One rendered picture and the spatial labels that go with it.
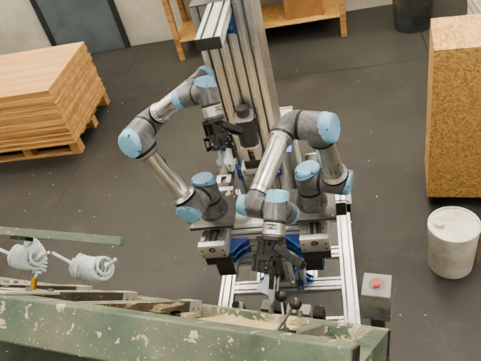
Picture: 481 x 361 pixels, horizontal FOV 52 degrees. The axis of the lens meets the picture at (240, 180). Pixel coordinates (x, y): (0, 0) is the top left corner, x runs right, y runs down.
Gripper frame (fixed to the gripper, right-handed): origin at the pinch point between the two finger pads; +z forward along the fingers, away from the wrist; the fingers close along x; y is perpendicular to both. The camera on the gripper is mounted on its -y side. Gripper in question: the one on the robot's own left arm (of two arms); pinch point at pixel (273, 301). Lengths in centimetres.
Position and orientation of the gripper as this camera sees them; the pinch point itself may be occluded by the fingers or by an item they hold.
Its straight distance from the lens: 159.7
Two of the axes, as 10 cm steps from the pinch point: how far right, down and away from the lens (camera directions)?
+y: -9.4, -0.4, 3.5
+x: -3.3, -2.1, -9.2
